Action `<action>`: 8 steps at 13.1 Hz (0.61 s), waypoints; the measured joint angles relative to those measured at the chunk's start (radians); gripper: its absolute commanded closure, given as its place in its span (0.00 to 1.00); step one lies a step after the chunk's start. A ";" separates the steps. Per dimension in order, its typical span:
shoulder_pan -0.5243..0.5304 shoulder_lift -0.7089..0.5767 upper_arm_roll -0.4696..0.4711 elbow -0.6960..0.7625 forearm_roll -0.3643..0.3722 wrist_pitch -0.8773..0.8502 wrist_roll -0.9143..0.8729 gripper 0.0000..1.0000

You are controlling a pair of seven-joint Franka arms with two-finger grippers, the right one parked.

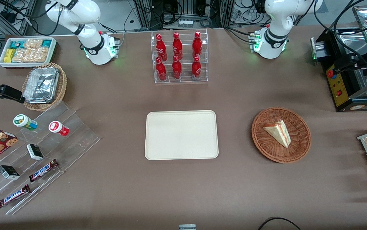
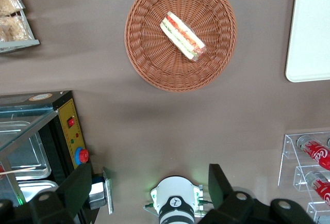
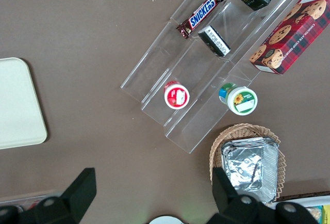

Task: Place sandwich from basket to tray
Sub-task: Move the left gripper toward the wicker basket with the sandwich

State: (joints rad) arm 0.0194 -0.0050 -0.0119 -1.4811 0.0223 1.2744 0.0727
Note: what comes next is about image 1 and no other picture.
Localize red lidded yogurt cup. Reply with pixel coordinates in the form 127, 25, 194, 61
49, 121, 70, 137

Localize clear acrylic bottle rack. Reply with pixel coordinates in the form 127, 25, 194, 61
151, 29, 209, 84

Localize green lidded yogurt cup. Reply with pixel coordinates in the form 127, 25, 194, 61
13, 114, 38, 131

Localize large clear cracker bag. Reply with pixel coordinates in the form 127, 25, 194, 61
11, 47, 50, 63

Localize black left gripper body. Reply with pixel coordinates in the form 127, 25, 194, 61
346, 52, 367, 70

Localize red cola bottle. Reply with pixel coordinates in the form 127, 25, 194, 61
191, 55, 202, 80
172, 56, 182, 80
172, 32, 183, 60
192, 31, 203, 58
156, 57, 167, 81
156, 34, 167, 61

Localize white plastic snack bin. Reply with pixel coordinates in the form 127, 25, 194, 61
0, 37, 57, 68

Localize black cable loop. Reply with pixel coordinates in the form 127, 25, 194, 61
258, 217, 302, 230

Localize small clear cracker bag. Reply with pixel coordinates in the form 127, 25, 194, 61
24, 39, 43, 50

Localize triangular sandwich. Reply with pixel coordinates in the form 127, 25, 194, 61
263, 120, 291, 148

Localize black machine yellow panel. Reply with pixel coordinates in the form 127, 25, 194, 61
310, 27, 367, 112

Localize clear acrylic stepped stand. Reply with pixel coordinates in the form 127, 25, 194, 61
0, 102, 101, 215

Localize small black box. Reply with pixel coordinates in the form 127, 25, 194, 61
26, 144, 44, 161
0, 165, 20, 180

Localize light tan wicker basket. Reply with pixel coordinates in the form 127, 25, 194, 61
22, 63, 67, 112

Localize rectangular steel tray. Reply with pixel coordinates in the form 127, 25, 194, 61
336, 30, 367, 55

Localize yellow snack packet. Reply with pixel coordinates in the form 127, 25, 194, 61
4, 49, 16, 64

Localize brown round wicker basket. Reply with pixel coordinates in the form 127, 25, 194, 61
251, 107, 312, 164

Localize stacked aluminium foil containers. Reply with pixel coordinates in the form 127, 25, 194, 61
23, 67, 60, 104

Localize cream plastic tray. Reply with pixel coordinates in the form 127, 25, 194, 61
145, 110, 219, 160

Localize Snickers chocolate bar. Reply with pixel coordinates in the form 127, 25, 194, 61
0, 184, 31, 209
29, 159, 59, 183

